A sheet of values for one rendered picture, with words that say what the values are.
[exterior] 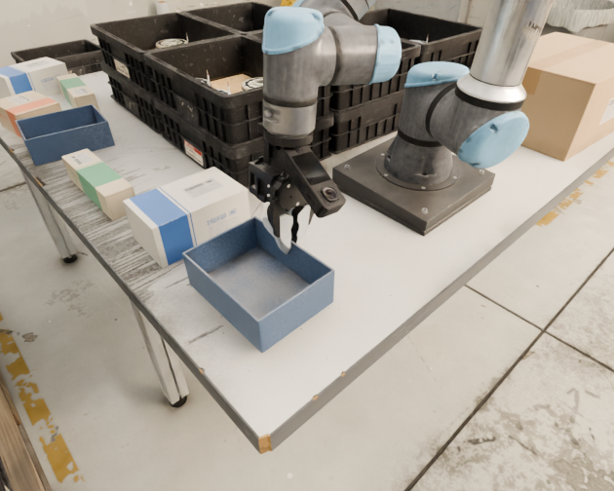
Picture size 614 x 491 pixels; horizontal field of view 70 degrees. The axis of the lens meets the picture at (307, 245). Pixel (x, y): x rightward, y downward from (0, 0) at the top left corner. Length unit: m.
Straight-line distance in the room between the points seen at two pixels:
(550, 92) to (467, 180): 0.36
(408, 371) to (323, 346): 0.89
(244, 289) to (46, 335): 1.21
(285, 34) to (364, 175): 0.48
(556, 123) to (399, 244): 0.59
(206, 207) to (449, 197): 0.50
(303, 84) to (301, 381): 0.40
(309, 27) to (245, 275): 0.41
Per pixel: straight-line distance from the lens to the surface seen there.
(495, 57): 0.80
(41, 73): 1.78
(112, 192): 0.99
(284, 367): 0.66
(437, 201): 0.95
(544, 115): 1.31
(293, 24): 0.58
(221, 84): 1.30
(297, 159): 0.63
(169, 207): 0.84
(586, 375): 1.76
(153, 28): 1.68
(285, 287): 0.74
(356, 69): 0.63
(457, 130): 0.84
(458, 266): 0.86
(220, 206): 0.84
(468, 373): 1.60
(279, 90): 0.60
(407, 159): 0.97
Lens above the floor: 1.24
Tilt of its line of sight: 39 degrees down
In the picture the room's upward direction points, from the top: straight up
